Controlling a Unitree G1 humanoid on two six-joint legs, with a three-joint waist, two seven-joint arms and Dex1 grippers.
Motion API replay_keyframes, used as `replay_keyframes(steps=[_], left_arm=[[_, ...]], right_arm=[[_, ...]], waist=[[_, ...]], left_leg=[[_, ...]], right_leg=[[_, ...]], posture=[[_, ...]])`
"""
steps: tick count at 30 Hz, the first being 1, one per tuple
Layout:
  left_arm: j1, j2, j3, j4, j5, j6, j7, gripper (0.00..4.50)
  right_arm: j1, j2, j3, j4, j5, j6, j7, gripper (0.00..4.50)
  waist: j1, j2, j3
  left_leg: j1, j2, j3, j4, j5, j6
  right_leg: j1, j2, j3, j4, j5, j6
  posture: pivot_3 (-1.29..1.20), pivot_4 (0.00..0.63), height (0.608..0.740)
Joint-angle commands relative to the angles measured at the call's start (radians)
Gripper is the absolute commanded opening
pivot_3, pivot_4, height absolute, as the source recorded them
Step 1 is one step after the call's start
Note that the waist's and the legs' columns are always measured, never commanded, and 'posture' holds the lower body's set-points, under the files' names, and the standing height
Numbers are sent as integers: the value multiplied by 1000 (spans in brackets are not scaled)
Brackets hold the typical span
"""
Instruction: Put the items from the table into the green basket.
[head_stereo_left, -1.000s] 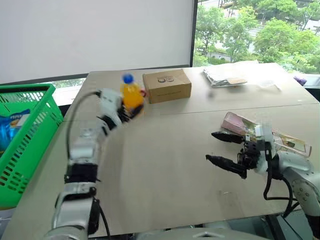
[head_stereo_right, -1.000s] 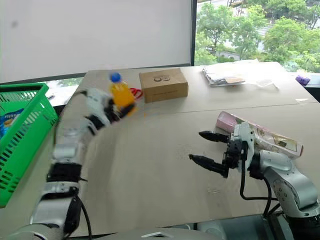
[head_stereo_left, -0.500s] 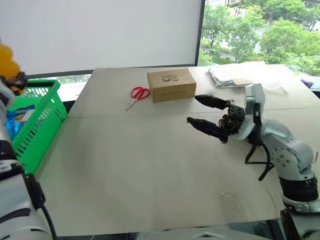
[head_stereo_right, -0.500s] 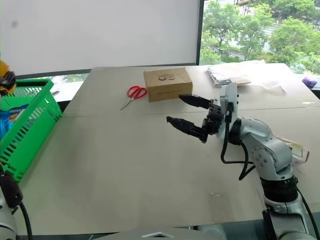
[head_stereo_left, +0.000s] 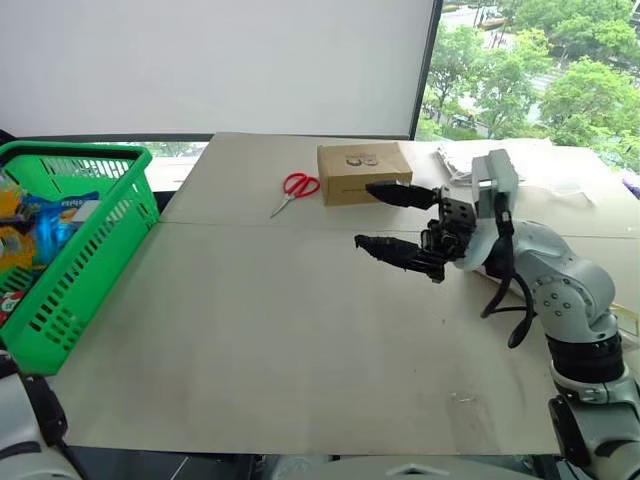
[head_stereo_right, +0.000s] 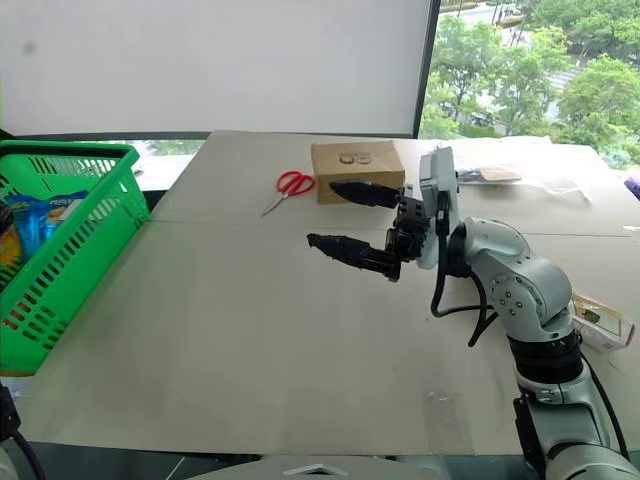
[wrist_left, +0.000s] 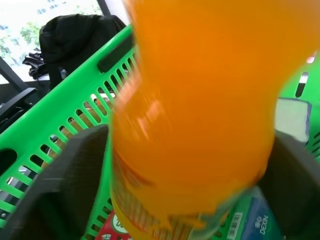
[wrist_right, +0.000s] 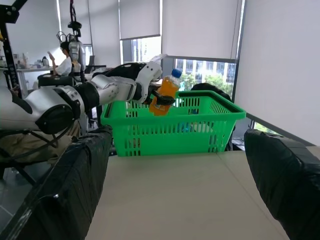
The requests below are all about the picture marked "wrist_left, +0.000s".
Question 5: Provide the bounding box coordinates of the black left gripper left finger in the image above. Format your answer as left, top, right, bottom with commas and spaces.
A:
0, 124, 110, 240

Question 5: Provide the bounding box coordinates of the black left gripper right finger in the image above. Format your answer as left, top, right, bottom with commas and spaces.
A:
257, 129, 320, 240

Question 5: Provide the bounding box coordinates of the orange juice bottle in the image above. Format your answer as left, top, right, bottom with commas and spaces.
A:
109, 0, 320, 240

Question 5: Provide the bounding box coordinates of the green plastic basket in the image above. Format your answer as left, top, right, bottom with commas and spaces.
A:
0, 24, 320, 240

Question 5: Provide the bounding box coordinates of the blue-green tissue pack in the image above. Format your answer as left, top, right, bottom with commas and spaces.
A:
215, 186, 285, 240

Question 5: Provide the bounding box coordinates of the white and blue box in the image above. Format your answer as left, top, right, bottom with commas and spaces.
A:
274, 97, 313, 144

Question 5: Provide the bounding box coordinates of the red snack package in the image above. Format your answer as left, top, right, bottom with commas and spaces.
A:
94, 210, 132, 240

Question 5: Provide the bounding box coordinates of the black office chair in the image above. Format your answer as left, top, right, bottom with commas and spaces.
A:
0, 56, 38, 135

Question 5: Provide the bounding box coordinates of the black backpack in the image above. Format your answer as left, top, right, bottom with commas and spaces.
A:
22, 14, 127, 91

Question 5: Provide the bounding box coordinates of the black basket handle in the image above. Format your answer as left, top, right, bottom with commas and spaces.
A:
96, 37, 136, 74

